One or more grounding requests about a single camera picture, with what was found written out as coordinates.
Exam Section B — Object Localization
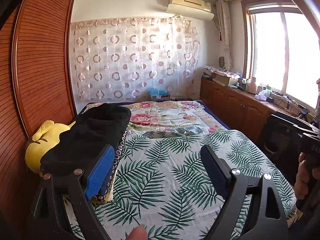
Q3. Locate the circle patterned sheer curtain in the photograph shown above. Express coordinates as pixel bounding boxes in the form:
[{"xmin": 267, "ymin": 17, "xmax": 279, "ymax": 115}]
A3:
[{"xmin": 70, "ymin": 17, "xmax": 201, "ymax": 102}]

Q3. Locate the floral bed quilt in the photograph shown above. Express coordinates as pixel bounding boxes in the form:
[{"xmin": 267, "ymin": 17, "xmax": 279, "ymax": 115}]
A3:
[{"xmin": 82, "ymin": 100, "xmax": 230, "ymax": 138}]

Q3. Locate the palm leaf bed sheet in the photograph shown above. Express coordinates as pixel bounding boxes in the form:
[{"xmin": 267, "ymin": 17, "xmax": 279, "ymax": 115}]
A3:
[{"xmin": 92, "ymin": 127, "xmax": 296, "ymax": 239}]

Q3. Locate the cardboard box on cabinet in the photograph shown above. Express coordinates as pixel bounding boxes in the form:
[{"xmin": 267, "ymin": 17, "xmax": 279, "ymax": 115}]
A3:
[{"xmin": 214, "ymin": 73, "xmax": 240, "ymax": 86}]

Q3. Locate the window with wooden frame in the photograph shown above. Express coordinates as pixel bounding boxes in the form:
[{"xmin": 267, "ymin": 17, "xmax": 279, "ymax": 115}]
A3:
[{"xmin": 241, "ymin": 0, "xmax": 319, "ymax": 113}]

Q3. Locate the blue tissue box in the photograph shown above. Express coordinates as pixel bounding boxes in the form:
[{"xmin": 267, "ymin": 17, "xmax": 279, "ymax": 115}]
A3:
[{"xmin": 148, "ymin": 87, "xmax": 170, "ymax": 101}]

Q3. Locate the wooden low cabinet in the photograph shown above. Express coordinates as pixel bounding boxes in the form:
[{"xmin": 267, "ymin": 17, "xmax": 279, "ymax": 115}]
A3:
[{"xmin": 200, "ymin": 78, "xmax": 287, "ymax": 143}]

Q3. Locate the white wall air conditioner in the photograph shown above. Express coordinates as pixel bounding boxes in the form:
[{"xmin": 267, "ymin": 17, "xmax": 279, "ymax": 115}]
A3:
[{"xmin": 166, "ymin": 0, "xmax": 214, "ymax": 21}]

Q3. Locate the yellow plush toy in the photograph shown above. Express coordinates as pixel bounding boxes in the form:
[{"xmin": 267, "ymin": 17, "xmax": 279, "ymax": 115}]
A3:
[{"xmin": 25, "ymin": 120, "xmax": 75, "ymax": 175}]

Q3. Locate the pink bottle on cabinet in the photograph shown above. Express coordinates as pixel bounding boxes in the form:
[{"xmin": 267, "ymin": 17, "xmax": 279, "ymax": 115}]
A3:
[{"xmin": 248, "ymin": 77, "xmax": 257, "ymax": 94}]

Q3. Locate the black printed t-shirt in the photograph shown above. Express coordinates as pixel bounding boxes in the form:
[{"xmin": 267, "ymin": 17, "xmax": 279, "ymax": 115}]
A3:
[{"xmin": 40, "ymin": 103, "xmax": 131, "ymax": 176}]

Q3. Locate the patterned folded cloth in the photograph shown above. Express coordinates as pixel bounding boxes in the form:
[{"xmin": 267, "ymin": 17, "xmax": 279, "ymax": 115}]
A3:
[{"xmin": 90, "ymin": 128, "xmax": 128, "ymax": 204}]

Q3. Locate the black desk chair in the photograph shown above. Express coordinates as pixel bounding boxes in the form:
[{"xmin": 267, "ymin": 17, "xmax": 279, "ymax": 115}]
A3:
[{"xmin": 257, "ymin": 112, "xmax": 319, "ymax": 163}]

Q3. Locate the right hand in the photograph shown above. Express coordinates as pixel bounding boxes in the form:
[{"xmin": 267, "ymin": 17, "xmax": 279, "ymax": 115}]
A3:
[{"xmin": 294, "ymin": 152, "xmax": 310, "ymax": 199}]

